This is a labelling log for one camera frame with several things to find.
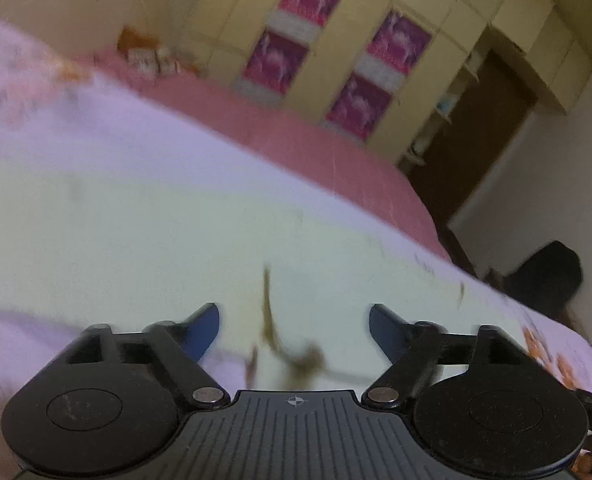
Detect cream wardrobe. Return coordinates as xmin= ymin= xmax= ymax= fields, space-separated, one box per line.
xmin=178 ymin=0 xmax=592 ymax=172

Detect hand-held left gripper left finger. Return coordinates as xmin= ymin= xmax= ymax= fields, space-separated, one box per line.
xmin=63 ymin=302 xmax=227 ymax=410

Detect brown wooden door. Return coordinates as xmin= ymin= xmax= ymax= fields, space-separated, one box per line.
xmin=406 ymin=51 xmax=537 ymax=233

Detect floral lilac blanket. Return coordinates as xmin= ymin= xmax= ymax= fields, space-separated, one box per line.
xmin=0 ymin=19 xmax=592 ymax=480

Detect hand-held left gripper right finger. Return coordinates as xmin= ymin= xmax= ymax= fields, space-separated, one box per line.
xmin=362 ymin=303 xmax=527 ymax=409

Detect black chair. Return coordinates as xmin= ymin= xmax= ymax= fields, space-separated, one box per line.
xmin=503 ymin=240 xmax=584 ymax=322

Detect cream curved headboard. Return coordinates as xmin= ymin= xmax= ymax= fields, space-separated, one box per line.
xmin=0 ymin=0 xmax=171 ymax=63

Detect pink bedsheet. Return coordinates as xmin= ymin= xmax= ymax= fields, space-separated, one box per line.
xmin=90 ymin=49 xmax=452 ymax=262

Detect white garment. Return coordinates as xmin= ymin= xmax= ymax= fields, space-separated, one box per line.
xmin=0 ymin=157 xmax=451 ymax=396

